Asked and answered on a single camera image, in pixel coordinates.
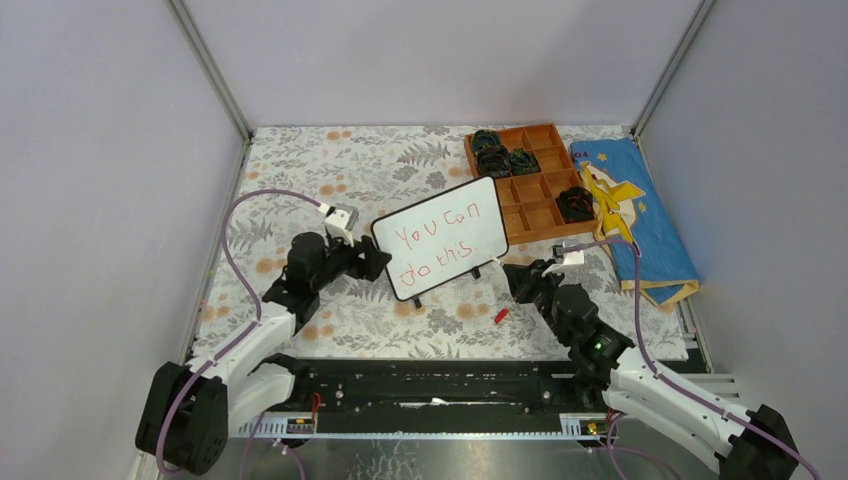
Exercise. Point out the black coiled band middle right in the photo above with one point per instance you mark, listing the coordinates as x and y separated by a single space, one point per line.
523 162

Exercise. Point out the black coiled band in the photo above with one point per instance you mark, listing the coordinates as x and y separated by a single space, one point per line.
523 162
483 139
575 205
494 161

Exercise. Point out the black coiled band back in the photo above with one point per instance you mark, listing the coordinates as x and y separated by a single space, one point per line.
483 139

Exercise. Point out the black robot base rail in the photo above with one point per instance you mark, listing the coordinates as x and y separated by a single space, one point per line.
437 397

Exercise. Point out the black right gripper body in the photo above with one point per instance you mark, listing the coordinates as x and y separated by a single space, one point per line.
537 287

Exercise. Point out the right aluminium frame post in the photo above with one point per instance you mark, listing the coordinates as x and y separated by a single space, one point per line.
678 55

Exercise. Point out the black coiled band front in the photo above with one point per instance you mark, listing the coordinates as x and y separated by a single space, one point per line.
575 205

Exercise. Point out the red marker cap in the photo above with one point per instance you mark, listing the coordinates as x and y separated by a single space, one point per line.
500 316

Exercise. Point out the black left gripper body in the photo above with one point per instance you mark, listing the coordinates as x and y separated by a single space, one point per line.
343 259

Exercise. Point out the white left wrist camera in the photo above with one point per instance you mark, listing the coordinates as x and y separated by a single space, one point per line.
339 223

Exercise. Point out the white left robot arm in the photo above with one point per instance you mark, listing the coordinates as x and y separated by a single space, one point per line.
192 408

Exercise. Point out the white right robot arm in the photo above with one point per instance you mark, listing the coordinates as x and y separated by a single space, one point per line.
731 440

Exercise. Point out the black coiled band middle left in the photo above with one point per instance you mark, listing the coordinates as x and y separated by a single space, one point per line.
494 161

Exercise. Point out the black framed whiteboard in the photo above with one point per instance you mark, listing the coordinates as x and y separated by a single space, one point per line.
436 240

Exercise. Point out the orange wooden compartment tray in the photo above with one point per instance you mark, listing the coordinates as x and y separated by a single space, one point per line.
527 202

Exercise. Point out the left electronics board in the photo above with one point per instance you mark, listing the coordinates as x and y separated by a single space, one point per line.
300 425

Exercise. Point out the left aluminium frame post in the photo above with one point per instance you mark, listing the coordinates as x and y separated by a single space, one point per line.
192 34

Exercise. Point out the right electronics board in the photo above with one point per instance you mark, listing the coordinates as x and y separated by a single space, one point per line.
595 427

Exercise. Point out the aluminium frame post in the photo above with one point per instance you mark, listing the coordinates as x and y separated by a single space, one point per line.
678 55
192 34

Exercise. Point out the floral table cloth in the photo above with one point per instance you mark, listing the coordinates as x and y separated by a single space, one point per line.
374 170

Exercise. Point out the electronics board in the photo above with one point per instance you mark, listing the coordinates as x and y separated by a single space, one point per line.
300 425
595 427

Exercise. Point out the blue cartoon cloth bag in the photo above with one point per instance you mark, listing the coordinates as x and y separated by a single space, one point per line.
647 251

